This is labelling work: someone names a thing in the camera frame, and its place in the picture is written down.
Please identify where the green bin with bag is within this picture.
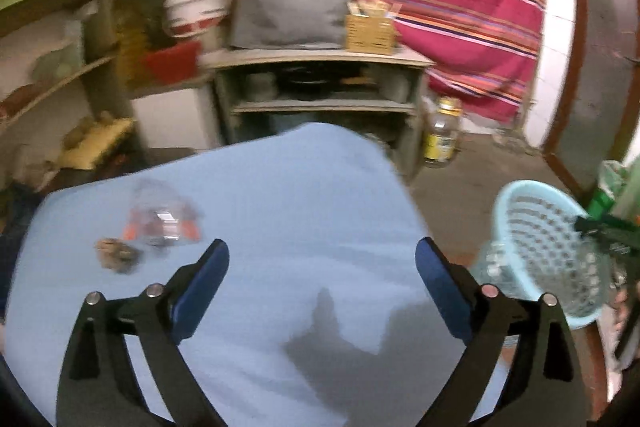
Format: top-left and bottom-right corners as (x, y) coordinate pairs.
(587, 160), (629, 219)

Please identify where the light blue plastic basket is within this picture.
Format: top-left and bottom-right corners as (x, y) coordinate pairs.
(470, 180), (611, 329)

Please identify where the clear orange plastic wrapper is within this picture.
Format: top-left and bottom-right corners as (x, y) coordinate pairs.
(122, 179), (201, 248)

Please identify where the brown crumpled scrap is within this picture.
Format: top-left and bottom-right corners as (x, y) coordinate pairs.
(94, 237), (141, 273)

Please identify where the wooden door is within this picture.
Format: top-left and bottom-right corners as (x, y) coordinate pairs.
(542, 0), (639, 205)

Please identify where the light blue table cloth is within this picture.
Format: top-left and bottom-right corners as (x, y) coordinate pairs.
(0, 121), (501, 427)

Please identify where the cooking oil bottle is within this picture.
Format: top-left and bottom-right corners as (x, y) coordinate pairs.
(423, 96), (463, 166)

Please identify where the white cabinet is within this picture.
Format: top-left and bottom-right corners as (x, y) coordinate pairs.
(131, 84), (222, 152)

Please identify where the yellow egg tray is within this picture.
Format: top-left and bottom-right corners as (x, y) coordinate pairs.
(56, 118), (136, 171)

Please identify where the grey wooden shelf cabinet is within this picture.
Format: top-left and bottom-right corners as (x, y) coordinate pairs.
(198, 46), (434, 180)

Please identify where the red plastic basin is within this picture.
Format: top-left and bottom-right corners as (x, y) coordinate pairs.
(141, 40), (202, 86)

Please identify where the black wok pan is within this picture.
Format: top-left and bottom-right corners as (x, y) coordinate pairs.
(282, 66), (336, 101)

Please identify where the large yellow oil jug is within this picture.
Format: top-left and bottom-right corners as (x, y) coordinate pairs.
(113, 0), (149, 90)

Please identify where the yellow chopstick holder box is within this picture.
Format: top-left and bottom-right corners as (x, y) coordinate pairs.
(345, 15), (397, 55)

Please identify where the white plastic bucket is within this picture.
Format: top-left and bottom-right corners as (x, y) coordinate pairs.
(163, 0), (231, 38)

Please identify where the wooden wall shelf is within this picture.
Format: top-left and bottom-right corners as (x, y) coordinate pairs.
(1, 0), (134, 170)

